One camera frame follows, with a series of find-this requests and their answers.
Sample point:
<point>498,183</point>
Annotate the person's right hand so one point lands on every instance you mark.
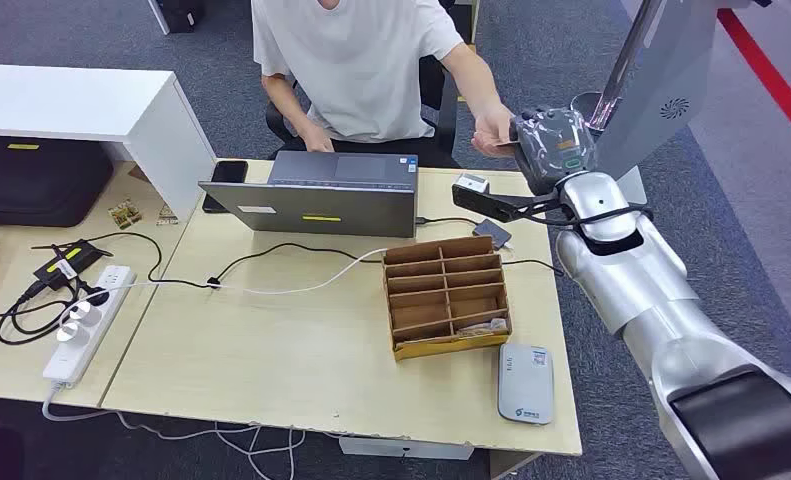
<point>317,139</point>

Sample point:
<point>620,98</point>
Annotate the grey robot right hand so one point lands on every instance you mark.
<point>554,149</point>

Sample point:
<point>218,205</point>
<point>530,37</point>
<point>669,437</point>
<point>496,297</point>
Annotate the person's left hand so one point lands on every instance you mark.
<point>493,129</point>

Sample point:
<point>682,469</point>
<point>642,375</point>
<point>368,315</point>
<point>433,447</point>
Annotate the ID card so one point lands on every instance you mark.
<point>505,143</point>

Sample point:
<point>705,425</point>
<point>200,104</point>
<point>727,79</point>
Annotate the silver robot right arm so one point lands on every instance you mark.
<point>633,278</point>

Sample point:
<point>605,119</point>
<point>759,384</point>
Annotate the person's left forearm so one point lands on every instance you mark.
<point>478,83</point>

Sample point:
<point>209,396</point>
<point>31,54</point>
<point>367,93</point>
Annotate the person's right forearm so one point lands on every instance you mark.
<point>286,106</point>

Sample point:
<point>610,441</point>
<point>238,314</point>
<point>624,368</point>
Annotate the person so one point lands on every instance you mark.
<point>355,66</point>

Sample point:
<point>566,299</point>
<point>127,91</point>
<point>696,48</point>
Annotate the small patterned triangular card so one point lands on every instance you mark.
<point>167,217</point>

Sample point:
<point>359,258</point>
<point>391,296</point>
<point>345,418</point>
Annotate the room key card pile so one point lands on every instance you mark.
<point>484,328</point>

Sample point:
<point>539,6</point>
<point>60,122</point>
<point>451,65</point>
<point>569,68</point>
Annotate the patterned square card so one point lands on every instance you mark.
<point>124,214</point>

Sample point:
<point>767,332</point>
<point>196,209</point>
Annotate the grey laptop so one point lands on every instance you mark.
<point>315,208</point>

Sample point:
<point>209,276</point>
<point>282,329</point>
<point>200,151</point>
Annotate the black smartphone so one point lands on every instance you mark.
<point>229,172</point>

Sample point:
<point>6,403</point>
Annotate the small dark grey hub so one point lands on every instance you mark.
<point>492,234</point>

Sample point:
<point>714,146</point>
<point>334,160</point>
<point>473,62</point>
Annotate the grey kiosk stand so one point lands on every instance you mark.
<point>666,66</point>

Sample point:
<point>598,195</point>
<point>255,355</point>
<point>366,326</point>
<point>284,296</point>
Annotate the wooden divided organizer box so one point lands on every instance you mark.
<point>435,291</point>

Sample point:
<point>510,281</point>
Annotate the white desk shelf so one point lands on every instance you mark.
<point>70,99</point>

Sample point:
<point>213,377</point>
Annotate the black plug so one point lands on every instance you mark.
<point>97,295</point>

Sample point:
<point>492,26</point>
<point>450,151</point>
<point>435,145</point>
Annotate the black adapter yellow label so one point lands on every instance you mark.
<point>70,262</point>

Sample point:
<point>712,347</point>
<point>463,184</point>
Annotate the black bag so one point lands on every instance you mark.
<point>37,182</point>

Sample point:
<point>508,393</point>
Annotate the white round plug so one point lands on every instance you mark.
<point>85,313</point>
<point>70,332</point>

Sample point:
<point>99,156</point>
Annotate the white power strip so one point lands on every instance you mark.
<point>80,344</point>

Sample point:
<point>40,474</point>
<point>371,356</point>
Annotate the white box under desk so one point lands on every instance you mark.
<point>402,449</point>

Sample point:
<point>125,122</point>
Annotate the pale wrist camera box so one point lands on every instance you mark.
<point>472,183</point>

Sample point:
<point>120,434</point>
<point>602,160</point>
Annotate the chrome stanchion post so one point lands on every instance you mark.
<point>627,60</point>

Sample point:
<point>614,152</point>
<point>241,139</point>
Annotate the black cabinet white frame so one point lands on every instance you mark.
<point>180,13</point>

